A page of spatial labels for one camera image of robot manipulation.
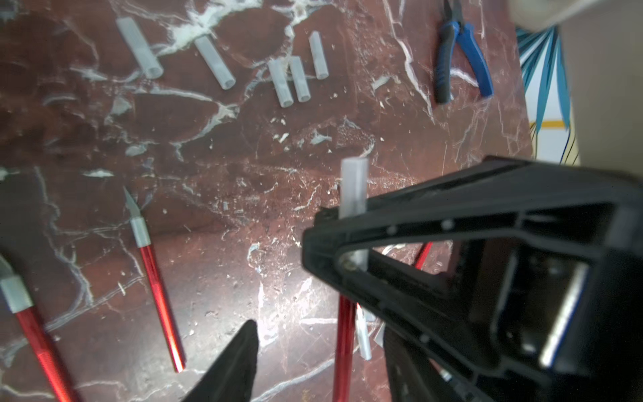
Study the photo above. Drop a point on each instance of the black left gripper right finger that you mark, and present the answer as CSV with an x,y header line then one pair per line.
x,y
411,376

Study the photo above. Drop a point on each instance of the red carving knife capped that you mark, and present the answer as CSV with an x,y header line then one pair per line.
x,y
20,303

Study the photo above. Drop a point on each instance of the translucent white knife cap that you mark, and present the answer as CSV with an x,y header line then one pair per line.
x,y
139,47

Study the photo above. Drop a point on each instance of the red carving knife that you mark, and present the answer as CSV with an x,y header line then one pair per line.
x,y
144,244
362,318
422,255
353,202

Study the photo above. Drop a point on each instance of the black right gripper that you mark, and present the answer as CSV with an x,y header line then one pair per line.
x,y
522,278

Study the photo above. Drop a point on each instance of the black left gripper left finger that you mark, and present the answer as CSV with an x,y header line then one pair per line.
x,y
232,375

